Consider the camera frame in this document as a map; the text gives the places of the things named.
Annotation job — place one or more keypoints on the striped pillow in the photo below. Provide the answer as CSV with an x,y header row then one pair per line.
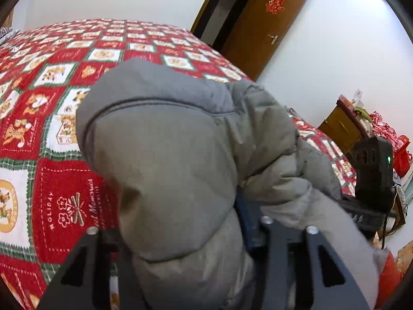
x,y
7,33

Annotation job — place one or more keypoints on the silver door handle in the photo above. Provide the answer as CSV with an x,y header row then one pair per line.
x,y
273,38

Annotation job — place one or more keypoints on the red bags on cabinet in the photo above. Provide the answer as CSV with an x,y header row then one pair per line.
x,y
402,158

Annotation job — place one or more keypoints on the red patchwork bear quilt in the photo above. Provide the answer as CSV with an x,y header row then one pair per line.
x,y
50,197

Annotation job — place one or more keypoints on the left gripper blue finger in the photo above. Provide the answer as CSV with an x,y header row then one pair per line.
x,y
248,213

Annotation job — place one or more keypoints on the grey puffer jacket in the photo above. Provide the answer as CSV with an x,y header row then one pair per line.
x,y
175,150

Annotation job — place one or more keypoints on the brown wooden cabinet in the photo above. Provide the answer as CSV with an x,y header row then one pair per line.
x,y
342,126

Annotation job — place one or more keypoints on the red door decoration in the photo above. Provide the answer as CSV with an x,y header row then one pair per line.
x,y
274,6

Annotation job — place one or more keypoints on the brown wooden door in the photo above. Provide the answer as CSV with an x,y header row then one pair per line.
x,y
248,46

